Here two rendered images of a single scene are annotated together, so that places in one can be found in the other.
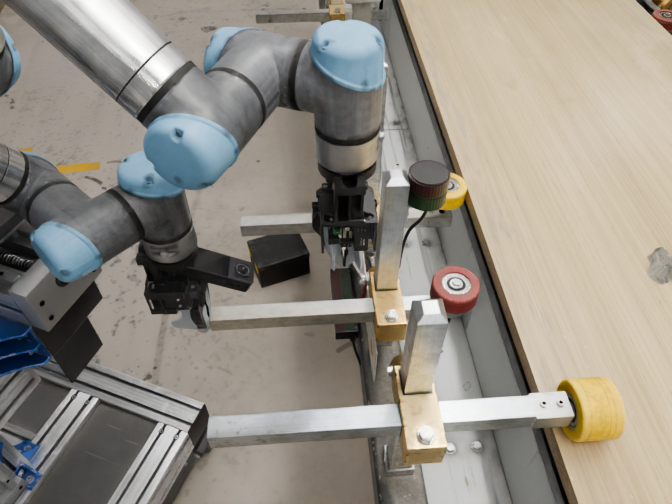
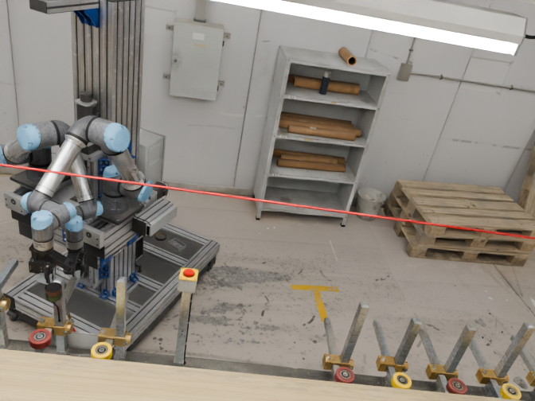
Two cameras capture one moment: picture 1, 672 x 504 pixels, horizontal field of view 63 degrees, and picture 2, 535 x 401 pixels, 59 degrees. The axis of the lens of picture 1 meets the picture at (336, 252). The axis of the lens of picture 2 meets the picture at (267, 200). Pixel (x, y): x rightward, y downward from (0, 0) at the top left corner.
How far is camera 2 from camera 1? 2.17 m
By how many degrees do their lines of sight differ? 66
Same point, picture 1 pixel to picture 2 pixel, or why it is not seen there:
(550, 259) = (34, 375)
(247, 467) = not seen: hidden behind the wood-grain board
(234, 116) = (31, 204)
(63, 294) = (86, 238)
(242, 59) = (49, 204)
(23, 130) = (354, 286)
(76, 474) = (101, 310)
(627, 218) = not seen: outside the picture
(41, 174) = (84, 205)
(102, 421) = not seen: hidden behind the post
